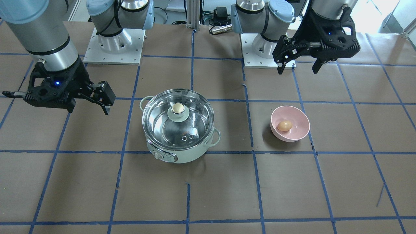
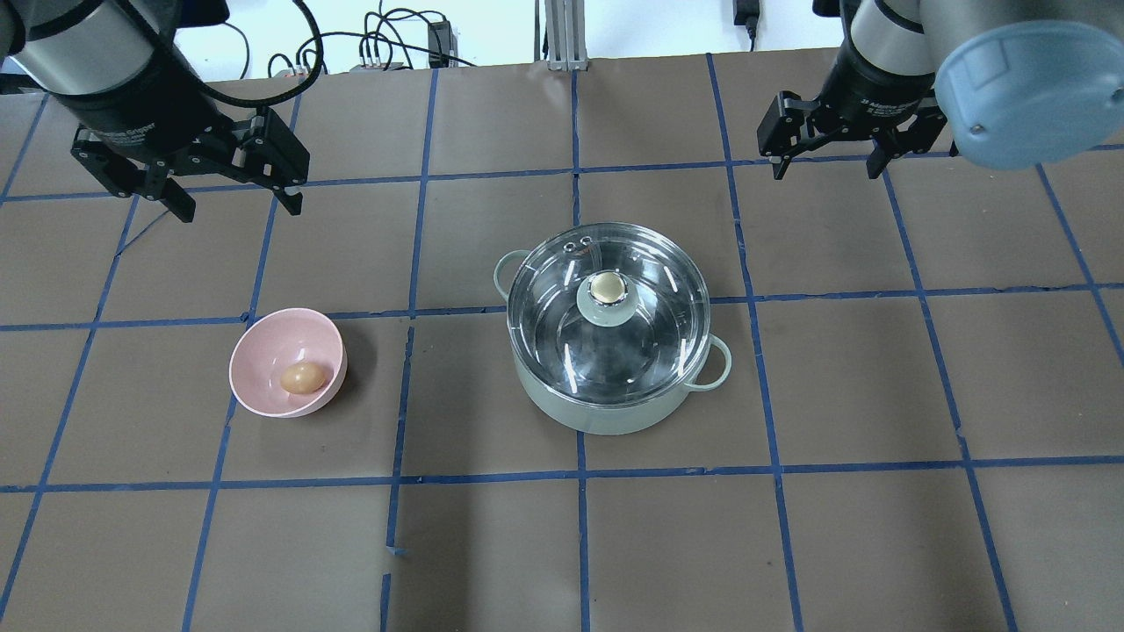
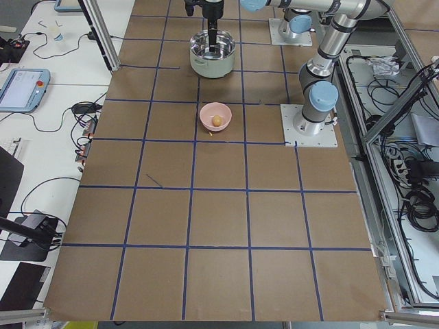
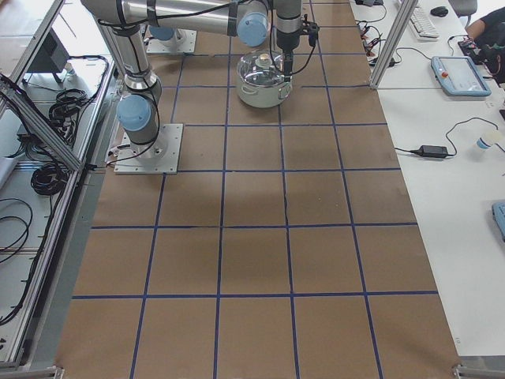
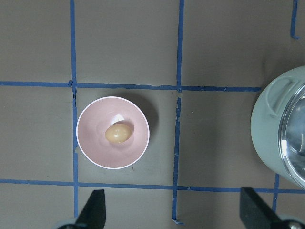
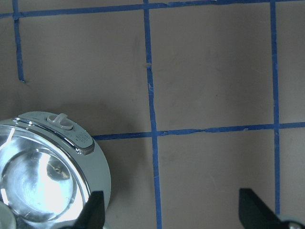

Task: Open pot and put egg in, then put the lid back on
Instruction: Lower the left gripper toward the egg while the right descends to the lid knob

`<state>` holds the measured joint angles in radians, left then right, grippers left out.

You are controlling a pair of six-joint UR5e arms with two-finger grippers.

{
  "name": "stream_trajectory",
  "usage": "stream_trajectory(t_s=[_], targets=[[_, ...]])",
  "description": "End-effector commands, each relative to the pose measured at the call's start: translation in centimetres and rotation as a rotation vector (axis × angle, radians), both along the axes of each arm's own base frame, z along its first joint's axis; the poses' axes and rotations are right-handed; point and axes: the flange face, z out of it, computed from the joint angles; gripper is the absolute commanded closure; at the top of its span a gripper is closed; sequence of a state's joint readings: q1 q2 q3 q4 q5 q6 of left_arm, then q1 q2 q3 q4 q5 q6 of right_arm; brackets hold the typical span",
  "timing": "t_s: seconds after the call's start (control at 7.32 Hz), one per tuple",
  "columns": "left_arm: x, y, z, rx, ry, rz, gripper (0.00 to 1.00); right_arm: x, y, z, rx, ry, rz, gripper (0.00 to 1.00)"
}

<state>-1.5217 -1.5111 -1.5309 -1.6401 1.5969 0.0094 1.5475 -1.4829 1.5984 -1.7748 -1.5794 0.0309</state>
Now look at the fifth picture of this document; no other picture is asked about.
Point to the pink bowl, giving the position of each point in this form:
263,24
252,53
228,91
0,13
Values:
97,117

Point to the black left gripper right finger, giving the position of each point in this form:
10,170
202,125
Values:
255,213

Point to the pale green electric pot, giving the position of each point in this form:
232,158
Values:
278,126

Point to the brown egg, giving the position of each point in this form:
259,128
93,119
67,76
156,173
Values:
118,133

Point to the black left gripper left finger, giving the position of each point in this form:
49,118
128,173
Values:
92,215

